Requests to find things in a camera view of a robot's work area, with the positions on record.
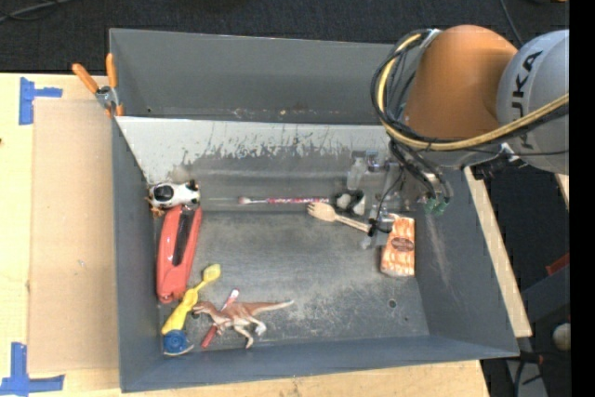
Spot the brown toy dinosaur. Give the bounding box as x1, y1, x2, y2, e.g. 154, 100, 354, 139
190, 298, 297, 350

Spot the brown cardboard board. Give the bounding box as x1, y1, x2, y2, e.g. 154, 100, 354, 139
26, 99, 121, 377

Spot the yellow toothbrush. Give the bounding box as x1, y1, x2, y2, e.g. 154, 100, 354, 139
160, 263, 222, 336

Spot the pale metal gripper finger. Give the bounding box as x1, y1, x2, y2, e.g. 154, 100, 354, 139
360, 208, 396, 250
346, 150, 390, 190

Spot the pink striped stick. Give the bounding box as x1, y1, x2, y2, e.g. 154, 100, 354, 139
236, 194, 331, 206

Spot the small black and white toy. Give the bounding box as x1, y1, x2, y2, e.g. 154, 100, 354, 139
334, 189, 367, 218

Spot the red stapler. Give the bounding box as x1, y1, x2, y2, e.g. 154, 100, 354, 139
155, 205, 204, 304

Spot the pale wooden fork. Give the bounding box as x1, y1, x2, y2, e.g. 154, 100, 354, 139
305, 201, 373, 234

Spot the grey metal bin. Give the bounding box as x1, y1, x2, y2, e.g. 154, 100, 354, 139
107, 27, 521, 392

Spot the red and white pen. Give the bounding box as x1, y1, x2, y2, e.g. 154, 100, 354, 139
199, 287, 241, 350

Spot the blue round disc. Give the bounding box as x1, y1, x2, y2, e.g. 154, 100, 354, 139
162, 329, 195, 357

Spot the orange snack packet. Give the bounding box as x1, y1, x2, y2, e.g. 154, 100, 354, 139
379, 213, 417, 279

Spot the black and white toy cow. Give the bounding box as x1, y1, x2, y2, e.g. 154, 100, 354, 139
146, 179, 202, 218

